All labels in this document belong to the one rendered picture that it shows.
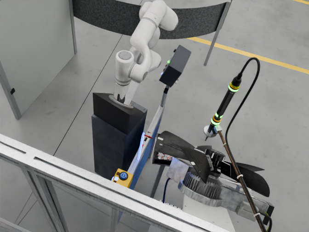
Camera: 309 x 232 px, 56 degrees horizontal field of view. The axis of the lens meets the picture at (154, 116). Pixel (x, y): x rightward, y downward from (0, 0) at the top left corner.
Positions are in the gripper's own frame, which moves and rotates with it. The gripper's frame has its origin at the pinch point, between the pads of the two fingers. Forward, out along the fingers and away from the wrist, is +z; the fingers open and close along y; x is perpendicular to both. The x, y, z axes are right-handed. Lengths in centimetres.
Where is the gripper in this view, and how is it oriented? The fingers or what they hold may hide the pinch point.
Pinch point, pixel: (121, 99)
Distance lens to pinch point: 158.9
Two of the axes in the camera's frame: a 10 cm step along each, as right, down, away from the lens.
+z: -1.4, 5.9, 8.0
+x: 9.3, 3.6, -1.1
